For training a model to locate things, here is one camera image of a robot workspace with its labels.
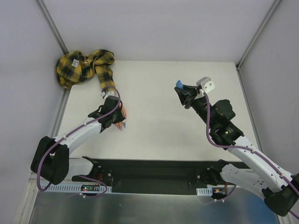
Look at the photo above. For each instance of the white cable duct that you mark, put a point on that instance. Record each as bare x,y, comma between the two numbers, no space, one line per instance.
78,188
211,191

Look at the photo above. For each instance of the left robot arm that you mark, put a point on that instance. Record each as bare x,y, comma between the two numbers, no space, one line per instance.
52,158

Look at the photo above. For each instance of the left white cable duct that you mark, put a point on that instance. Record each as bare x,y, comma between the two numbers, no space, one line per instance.
78,188

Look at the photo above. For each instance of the right aluminium frame post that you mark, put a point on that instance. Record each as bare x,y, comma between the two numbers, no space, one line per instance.
258,33

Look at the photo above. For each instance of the right white cable duct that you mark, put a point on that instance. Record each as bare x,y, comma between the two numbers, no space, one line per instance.
211,191

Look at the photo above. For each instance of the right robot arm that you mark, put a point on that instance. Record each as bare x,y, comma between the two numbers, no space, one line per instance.
278,188

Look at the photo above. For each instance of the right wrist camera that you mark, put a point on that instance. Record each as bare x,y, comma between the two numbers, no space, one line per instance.
205,85

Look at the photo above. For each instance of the blue nail polish bottle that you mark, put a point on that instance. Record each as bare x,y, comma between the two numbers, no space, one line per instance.
179,85

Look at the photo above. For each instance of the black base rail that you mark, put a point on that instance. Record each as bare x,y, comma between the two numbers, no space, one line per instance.
157,177

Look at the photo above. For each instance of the aluminium frame post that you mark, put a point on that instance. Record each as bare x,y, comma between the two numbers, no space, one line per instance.
258,33
53,28

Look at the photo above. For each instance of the mannequin hand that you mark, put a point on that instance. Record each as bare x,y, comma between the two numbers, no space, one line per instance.
122,125

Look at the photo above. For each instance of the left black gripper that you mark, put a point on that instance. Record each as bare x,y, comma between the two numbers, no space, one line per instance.
119,117

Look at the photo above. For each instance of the yellow plaid shirt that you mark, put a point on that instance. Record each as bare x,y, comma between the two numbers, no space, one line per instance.
75,68

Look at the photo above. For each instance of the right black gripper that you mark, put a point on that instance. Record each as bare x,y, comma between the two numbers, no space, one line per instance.
190,95

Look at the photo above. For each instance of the left aluminium frame post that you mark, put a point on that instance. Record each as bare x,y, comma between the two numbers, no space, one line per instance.
53,28

